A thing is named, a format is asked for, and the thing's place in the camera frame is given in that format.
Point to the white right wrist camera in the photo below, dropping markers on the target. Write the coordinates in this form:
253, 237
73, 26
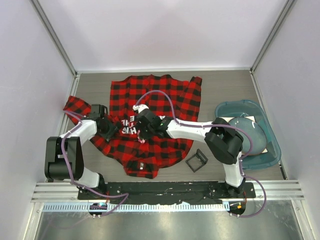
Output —
139, 108

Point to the small black square frame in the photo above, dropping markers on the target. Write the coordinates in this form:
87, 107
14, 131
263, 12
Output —
197, 161

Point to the blue round ceramic plate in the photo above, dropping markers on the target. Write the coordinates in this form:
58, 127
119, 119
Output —
252, 135

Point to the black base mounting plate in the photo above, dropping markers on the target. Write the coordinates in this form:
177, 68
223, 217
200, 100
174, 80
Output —
177, 192

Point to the red black plaid shirt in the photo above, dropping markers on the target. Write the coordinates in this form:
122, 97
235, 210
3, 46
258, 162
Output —
165, 96

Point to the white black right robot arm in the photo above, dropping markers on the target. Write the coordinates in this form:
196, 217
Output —
223, 140

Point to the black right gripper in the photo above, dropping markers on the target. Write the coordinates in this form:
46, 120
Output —
146, 136

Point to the teal plastic bin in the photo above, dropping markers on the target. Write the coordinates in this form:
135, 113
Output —
250, 117

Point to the aluminium front rail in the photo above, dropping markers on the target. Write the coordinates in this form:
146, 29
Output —
271, 190

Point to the pink white flower brooch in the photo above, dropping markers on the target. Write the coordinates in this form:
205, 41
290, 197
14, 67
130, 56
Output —
141, 140

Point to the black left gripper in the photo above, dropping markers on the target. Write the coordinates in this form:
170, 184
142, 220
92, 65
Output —
112, 130

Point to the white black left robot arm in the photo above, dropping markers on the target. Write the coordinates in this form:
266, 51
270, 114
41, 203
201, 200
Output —
64, 156

